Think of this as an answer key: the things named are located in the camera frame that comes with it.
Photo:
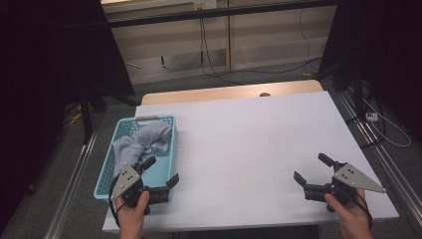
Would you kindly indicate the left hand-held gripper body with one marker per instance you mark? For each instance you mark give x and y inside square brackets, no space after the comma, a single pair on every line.
[125,181]

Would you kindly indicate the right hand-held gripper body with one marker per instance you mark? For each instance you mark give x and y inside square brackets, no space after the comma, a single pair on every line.
[355,179]

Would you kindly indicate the light blue plastic basket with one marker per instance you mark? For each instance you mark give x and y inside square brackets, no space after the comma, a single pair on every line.
[156,166]

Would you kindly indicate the grey-blue t-shirt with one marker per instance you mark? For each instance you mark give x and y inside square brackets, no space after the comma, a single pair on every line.
[139,139]

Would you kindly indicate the person's right hand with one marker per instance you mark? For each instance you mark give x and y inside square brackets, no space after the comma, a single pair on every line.
[353,219]

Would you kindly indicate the person's left hand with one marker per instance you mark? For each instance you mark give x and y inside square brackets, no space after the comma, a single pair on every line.
[132,220]

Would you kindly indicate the white table cover sheet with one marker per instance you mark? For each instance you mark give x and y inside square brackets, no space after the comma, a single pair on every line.
[249,149]

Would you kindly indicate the white power strip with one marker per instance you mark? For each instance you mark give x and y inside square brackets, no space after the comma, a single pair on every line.
[371,116]

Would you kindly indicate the black metal stand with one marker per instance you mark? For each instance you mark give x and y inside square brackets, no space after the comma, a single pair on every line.
[358,93]

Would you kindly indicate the black tripod stand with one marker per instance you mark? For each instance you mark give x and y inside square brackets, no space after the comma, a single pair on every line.
[87,116]

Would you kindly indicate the round grey table grommet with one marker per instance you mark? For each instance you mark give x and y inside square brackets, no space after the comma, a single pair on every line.
[264,94]

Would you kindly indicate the light wooden table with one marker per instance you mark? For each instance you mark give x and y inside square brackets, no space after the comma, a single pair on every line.
[215,93]

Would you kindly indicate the thin white stick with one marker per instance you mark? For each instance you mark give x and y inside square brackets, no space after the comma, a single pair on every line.
[133,65]

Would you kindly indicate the small black upright object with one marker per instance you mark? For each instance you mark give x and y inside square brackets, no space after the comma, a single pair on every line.
[162,61]

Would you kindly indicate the narrow black curtain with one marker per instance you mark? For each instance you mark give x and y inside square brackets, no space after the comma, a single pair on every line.
[391,49]

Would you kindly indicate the wide black curtain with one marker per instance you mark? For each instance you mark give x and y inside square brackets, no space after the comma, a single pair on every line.
[40,66]

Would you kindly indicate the black horizontal bar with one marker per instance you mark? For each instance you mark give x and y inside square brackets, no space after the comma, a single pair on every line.
[166,18]

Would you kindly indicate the aluminium floor rail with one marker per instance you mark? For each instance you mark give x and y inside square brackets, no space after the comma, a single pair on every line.
[393,172]
[71,189]

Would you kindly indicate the white wall socket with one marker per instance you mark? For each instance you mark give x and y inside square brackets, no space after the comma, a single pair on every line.
[205,4]

